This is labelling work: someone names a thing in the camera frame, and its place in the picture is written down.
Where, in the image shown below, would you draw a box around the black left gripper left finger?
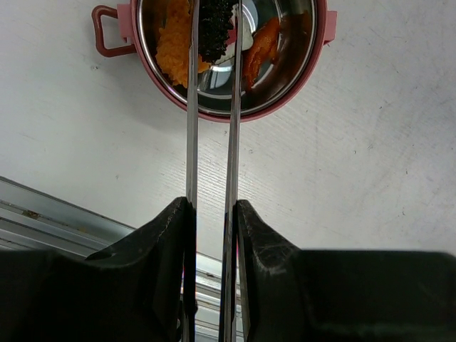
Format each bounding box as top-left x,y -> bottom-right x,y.
1,197 -> 197,341

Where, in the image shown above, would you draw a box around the stainless steel tongs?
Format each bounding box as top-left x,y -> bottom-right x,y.
182,1 -> 243,341

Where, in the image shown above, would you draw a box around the white red sushi piece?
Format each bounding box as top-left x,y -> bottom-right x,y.
213,3 -> 256,67

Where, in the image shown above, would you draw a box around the black seaweed roll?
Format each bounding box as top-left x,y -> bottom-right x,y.
198,0 -> 236,63

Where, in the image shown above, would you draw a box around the orange fried food piece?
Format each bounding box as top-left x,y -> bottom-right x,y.
155,0 -> 192,88

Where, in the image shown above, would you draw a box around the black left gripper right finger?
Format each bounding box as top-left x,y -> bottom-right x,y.
237,200 -> 455,341

